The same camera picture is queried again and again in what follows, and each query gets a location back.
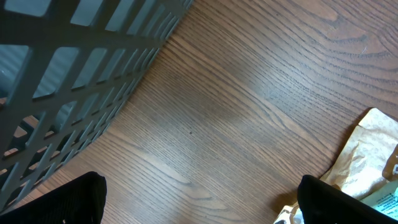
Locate brown snack packet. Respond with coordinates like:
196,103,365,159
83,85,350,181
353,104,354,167
275,108,397,224

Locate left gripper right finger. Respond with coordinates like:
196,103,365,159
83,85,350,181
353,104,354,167
297,175,397,224

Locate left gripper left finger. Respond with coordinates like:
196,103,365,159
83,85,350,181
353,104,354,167
1,171,107,224

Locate grey plastic mesh basket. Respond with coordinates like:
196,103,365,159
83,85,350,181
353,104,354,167
1,0,193,213

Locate light green wipes packet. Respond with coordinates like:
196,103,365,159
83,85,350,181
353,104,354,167
361,180,397,220

